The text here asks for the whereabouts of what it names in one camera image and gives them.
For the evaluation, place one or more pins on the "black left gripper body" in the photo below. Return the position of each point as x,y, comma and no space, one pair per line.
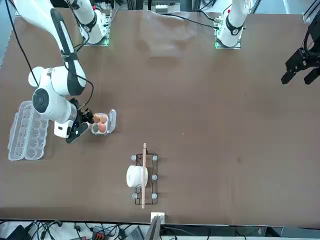
314,40

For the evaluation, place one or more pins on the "white bowl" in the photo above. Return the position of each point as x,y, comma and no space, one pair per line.
32,75

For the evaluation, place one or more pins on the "transparent twelve-slot egg tray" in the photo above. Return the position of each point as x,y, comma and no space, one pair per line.
17,140

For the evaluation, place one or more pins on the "aluminium camera post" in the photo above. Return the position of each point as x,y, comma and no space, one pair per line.
157,225

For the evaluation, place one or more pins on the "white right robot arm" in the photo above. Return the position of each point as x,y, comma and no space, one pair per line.
55,102

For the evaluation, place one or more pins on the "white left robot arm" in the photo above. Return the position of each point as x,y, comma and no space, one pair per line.
233,22

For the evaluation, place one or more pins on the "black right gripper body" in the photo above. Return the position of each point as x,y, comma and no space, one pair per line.
78,113

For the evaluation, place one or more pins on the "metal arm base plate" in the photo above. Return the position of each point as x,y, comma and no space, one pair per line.
108,37
216,43

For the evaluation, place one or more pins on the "aluminium frame profile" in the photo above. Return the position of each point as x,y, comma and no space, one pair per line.
308,15

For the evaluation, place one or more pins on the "white four-slot egg tray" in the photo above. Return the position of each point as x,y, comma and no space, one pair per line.
112,122

